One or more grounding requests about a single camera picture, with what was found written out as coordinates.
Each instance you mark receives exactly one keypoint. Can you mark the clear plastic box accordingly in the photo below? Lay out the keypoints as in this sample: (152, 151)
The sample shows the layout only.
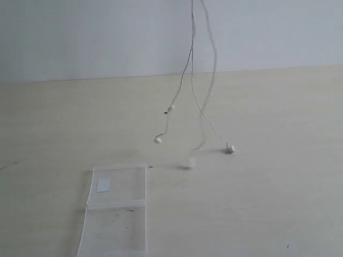
(115, 221)

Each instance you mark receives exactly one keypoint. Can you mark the white wired earphones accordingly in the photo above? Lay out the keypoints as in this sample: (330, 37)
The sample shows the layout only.
(229, 149)

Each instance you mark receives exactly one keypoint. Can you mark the white label sticker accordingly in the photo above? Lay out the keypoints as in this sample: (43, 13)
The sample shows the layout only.
(103, 185)

